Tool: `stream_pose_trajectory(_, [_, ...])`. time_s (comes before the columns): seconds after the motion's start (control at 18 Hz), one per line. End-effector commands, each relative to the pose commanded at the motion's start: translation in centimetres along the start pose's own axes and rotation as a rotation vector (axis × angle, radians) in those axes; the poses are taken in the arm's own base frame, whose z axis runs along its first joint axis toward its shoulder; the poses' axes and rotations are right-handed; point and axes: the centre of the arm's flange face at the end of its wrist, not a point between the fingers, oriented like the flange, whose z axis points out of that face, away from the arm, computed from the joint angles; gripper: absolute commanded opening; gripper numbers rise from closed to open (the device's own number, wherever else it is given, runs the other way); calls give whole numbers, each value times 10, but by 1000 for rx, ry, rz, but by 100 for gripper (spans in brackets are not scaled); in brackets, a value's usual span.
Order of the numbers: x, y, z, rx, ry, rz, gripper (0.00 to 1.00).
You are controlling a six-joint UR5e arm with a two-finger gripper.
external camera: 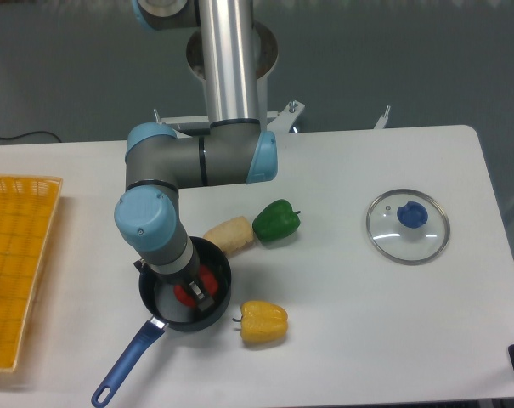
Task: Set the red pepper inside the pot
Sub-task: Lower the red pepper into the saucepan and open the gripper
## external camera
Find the yellow woven basket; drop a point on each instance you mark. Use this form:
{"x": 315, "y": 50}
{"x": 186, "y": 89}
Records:
{"x": 27, "y": 209}

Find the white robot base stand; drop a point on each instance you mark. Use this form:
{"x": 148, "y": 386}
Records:
{"x": 266, "y": 54}

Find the dark pot blue handle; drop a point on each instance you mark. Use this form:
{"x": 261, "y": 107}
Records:
{"x": 168, "y": 313}

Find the green bell pepper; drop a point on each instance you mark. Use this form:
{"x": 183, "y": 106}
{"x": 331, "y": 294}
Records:
{"x": 276, "y": 221}

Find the beige bread roll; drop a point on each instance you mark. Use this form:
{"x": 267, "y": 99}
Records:
{"x": 231, "y": 236}

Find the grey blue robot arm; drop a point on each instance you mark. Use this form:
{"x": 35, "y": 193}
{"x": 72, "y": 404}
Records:
{"x": 236, "y": 151}

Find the red bell pepper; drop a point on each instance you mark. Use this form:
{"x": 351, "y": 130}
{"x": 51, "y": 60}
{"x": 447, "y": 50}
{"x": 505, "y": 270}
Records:
{"x": 209, "y": 281}

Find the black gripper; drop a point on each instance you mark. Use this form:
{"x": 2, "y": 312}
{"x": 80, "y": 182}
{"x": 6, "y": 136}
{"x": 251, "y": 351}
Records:
{"x": 152, "y": 275}

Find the yellow bell pepper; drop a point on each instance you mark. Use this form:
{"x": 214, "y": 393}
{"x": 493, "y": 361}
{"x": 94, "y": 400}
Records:
{"x": 262, "y": 322}

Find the glass lid blue knob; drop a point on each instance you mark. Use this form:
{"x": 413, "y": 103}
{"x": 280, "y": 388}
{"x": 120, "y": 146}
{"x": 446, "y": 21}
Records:
{"x": 407, "y": 226}

